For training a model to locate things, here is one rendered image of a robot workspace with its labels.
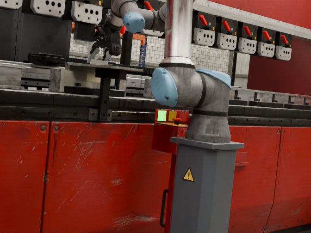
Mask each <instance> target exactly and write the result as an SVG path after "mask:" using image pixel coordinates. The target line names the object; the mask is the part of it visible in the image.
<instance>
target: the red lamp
mask: <svg viewBox="0 0 311 233"><path fill-rule="evenodd" d="M186 117H187V112H179V118H180V119H181V122H186Z"/></svg>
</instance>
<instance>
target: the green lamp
mask: <svg viewBox="0 0 311 233"><path fill-rule="evenodd" d="M158 121H166V111H163V110H159V111H158Z"/></svg>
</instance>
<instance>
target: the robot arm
mask: <svg viewBox="0 0 311 233"><path fill-rule="evenodd" d="M136 1H138V0H115V1H114V3H113V5H112V7H111V9H110V11H109V13H108V14H106V15H105V18H106V20H105V22H104V23H103V25H96V27H95V29H96V33H95V34H94V31H95V29H94V31H93V33H92V36H93V39H94V41H95V42H94V43H93V45H92V46H91V45H89V46H88V47H87V52H88V58H87V63H90V59H94V58H95V56H96V55H97V54H98V53H99V52H100V49H99V47H100V48H101V49H102V48H103V55H104V56H103V59H102V61H107V60H108V59H109V58H110V57H111V56H112V55H114V56H119V55H120V54H122V51H121V41H120V31H119V30H120V29H121V28H122V26H123V25H124V26H125V27H126V29H127V30H128V31H129V32H131V33H137V32H140V31H142V30H143V29H145V30H153V31H161V32H164V33H165V44H164V59H163V60H162V61H161V62H160V63H159V68H157V69H156V70H155V71H154V72H153V74H152V75H153V76H152V77H151V90H152V94H153V97H154V98H155V100H156V101H157V102H158V103H159V104H161V105H168V106H170V107H174V106H178V107H190V108H193V115H192V118H191V120H190V123H189V125H188V127H187V130H186V132H185V139H189V140H193V141H202V142H211V143H230V139H231V135H230V130H229V125H228V121H227V117H228V108H229V99H230V90H231V86H230V84H231V78H230V76H229V75H228V74H225V73H222V72H219V71H215V70H210V69H204V68H198V69H197V71H196V72H195V64H194V63H193V62H192V61H191V41H192V17H193V3H194V2H195V1H196V0H166V3H165V4H164V5H163V6H162V7H161V8H160V10H159V11H152V10H146V9H140V8H138V6H137V4H136Z"/></svg>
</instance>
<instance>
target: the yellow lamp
mask: <svg viewBox="0 0 311 233"><path fill-rule="evenodd" d="M176 114H177V112H176V111H169V116H168V121H173V120H172V119H173V118H176ZM173 122H174V121H173Z"/></svg>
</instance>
